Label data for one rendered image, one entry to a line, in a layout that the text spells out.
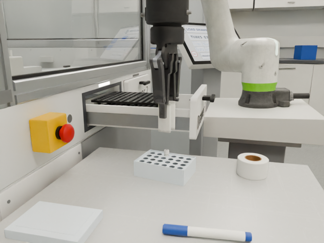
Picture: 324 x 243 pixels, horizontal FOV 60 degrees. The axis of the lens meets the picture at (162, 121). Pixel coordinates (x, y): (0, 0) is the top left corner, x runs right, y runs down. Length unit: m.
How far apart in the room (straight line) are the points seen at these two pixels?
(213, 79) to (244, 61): 0.77
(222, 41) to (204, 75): 0.66
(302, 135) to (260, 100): 0.21
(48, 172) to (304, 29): 4.22
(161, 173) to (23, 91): 0.33
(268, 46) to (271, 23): 3.45
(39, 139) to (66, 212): 0.17
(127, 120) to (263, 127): 0.43
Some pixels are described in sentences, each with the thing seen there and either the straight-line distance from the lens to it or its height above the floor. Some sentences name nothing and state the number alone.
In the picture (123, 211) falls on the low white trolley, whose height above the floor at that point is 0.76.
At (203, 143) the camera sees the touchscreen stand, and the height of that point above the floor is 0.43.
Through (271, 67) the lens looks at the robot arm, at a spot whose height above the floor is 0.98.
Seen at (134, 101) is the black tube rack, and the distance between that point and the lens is 0.82.
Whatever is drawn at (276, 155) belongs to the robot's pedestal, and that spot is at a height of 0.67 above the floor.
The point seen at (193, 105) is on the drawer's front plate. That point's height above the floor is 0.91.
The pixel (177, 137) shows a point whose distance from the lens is 2.67.
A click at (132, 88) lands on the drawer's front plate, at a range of 1.13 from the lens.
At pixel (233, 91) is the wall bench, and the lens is 3.81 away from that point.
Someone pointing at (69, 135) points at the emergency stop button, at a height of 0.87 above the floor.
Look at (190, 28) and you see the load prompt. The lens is 1.78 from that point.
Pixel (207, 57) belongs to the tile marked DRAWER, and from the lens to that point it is 1.69.
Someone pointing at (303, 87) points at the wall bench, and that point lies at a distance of 3.89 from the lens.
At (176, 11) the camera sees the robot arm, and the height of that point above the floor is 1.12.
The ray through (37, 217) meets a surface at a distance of 0.54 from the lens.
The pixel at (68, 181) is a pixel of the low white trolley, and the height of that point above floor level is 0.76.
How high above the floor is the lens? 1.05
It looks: 15 degrees down
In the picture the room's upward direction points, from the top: straight up
